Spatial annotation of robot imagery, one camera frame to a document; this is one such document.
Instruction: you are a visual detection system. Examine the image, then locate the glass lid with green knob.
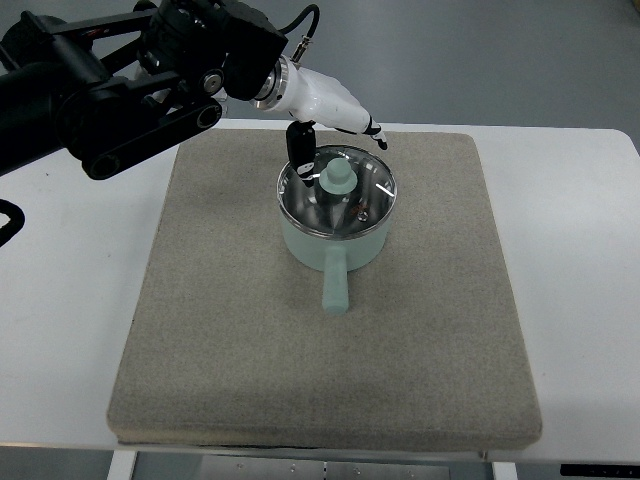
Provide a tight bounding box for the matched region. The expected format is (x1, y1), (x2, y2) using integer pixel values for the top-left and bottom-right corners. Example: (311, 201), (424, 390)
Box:
(277, 145), (397, 240)

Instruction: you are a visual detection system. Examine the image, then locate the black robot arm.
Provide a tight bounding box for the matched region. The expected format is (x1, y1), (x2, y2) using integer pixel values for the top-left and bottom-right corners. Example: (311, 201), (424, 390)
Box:
(1, 1), (289, 180)

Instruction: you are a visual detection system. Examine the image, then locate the grey fabric mat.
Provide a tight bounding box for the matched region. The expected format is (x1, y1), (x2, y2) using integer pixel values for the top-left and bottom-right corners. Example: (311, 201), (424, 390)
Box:
(106, 129), (543, 452)

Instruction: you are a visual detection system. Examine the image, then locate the mint green saucepan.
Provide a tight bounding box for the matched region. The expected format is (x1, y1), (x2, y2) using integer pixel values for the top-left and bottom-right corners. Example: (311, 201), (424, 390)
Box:
(279, 208), (393, 315)

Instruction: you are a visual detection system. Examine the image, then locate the white table frame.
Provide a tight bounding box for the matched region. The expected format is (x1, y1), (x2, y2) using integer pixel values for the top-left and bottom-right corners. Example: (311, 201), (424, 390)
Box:
(106, 451), (519, 479)

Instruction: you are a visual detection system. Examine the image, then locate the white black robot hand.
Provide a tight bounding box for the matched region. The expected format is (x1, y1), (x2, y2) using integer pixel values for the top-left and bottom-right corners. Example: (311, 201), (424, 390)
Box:
(253, 56), (388, 186)

